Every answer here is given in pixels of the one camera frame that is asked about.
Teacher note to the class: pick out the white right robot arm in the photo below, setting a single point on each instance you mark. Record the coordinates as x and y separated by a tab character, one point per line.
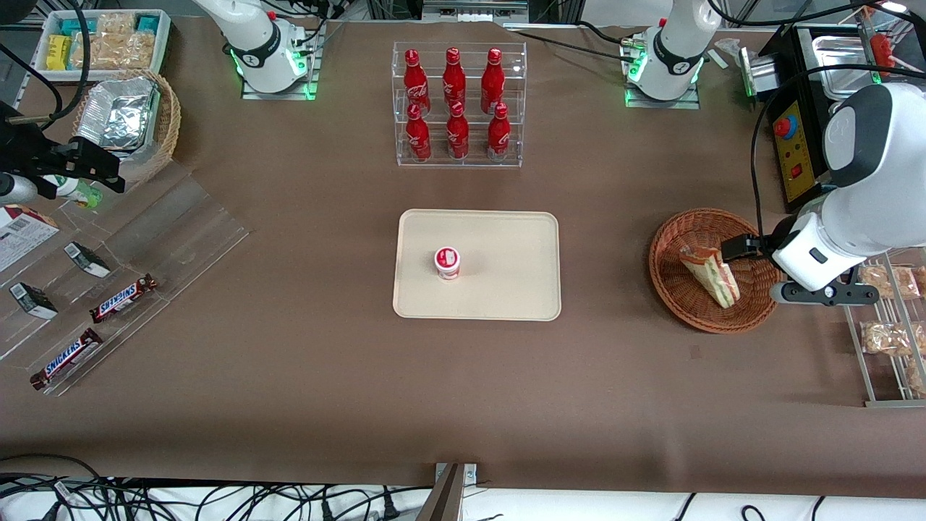
253	43

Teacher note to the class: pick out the white plastic snack bin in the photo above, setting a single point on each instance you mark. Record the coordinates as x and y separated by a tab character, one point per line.
165	43

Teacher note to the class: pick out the green white small bottle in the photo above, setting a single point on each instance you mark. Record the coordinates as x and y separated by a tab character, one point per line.
76	192

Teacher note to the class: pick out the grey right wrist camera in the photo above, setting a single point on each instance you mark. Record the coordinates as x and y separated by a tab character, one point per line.
14	188

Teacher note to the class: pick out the crumpled clear plastic wrap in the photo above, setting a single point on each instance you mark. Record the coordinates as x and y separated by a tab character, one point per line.
731	47

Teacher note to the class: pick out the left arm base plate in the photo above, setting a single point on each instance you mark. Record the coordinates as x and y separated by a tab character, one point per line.
662	103

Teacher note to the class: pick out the printed barcode carton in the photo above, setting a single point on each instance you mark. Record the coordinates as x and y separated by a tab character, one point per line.
22	235

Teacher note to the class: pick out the clear acrylic display shelf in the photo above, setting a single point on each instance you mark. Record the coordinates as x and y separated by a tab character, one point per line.
181	231

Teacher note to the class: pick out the clear acrylic bottle rack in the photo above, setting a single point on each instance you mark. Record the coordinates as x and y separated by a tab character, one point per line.
521	101

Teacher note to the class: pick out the yellow snack pack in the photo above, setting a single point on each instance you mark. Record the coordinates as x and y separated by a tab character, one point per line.
58	52

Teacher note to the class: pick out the dark metal post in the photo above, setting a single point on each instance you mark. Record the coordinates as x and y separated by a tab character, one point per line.
443	503

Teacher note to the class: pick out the steel warmer pan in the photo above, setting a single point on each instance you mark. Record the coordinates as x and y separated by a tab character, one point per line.
839	65

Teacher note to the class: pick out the beige plastic tray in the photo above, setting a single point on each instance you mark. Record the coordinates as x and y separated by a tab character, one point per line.
506	275

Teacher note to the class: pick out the white paper strip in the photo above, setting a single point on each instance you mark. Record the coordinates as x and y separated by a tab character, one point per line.
718	59

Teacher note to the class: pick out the red food on stick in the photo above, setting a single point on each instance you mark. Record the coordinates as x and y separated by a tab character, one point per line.
881	51

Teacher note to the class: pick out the red cola bottle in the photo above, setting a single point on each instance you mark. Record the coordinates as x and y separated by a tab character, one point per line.
453	76
498	136
415	79
417	137
457	136
493	78

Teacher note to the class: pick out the small black white box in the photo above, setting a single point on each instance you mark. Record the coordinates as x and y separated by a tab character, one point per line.
32	300
88	260

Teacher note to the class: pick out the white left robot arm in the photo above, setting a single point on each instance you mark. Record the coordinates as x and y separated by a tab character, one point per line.
882	145

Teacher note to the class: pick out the silver foil packs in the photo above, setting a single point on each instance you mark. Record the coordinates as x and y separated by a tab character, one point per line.
119	112

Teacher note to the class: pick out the black food warmer box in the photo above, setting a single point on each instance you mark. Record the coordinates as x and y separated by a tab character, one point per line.
792	72

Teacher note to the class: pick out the triangle sandwich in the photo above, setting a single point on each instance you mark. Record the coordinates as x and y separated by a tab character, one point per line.
712	278

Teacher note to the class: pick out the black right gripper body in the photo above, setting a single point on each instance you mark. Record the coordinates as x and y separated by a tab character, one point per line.
29	155

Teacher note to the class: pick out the clear bag of pastry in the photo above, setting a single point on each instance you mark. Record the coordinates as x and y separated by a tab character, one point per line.
886	339
886	282
917	378

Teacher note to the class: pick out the light wicker basket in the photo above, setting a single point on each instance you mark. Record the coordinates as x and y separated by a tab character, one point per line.
168	123

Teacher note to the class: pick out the teal snack pack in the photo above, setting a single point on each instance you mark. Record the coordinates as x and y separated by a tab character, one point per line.
147	24
76	27

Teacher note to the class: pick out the brown wicker basket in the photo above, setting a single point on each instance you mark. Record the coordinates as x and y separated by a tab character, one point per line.
680	304

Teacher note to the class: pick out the red white yogurt cup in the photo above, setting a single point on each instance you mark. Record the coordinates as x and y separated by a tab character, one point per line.
447	262

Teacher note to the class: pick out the brown table cover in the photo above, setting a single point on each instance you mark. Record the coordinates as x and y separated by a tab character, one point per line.
289	405

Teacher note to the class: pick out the clear cracker snack bags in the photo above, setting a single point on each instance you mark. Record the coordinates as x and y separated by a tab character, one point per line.
116	47

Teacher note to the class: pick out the aluminium table bracket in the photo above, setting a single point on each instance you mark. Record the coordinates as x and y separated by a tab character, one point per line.
470	474

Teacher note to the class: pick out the snickers chocolate bar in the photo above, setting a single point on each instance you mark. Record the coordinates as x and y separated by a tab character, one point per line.
123	298
66	358

